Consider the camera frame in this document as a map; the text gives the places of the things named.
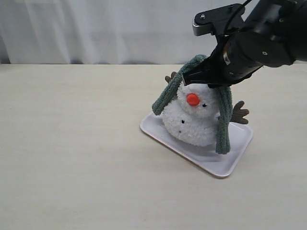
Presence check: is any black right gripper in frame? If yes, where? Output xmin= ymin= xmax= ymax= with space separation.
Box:
xmin=183 ymin=31 xmax=295 ymax=88

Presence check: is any white plush snowman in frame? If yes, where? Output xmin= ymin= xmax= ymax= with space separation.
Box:
xmin=162 ymin=70 xmax=250 ymax=148

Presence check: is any white rectangular tray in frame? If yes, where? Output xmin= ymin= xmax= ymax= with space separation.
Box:
xmin=140 ymin=112 xmax=254 ymax=178

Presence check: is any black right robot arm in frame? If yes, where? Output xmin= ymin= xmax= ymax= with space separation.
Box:
xmin=183 ymin=0 xmax=307 ymax=88

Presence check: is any white curtain backdrop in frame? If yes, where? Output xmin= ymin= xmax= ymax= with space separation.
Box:
xmin=0 ymin=0 xmax=307 ymax=65

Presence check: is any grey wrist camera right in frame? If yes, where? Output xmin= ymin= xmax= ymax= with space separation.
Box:
xmin=192 ymin=3 xmax=245 ymax=36

